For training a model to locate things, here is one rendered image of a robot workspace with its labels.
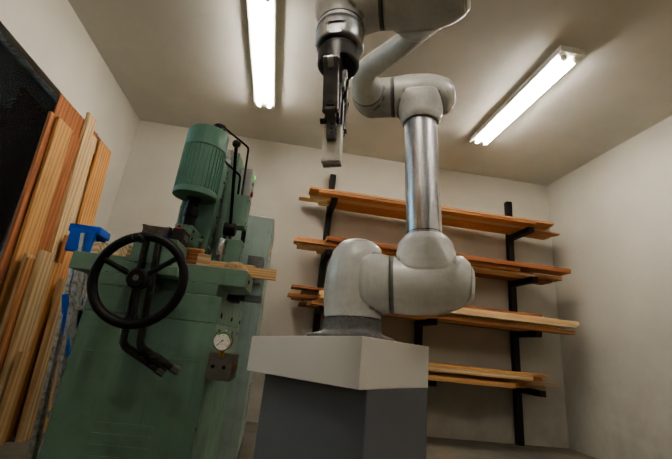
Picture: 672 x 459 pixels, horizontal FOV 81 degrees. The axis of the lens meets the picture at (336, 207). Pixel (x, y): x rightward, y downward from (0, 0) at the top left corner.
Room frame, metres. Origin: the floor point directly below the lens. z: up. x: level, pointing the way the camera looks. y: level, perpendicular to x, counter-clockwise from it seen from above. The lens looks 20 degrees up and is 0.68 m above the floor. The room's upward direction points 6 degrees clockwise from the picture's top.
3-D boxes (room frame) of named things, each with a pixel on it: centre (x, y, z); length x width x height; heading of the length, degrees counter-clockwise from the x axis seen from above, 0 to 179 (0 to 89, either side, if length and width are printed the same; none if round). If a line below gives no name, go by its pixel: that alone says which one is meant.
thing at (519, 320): (3.74, -0.98, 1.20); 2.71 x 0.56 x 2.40; 97
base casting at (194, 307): (1.67, 0.60, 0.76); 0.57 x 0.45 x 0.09; 4
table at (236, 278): (1.44, 0.59, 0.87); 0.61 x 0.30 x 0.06; 94
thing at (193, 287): (1.49, 0.58, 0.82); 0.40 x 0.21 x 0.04; 94
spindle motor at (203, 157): (1.55, 0.59, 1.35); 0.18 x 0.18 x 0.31
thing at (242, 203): (1.77, 0.45, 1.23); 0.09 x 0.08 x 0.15; 4
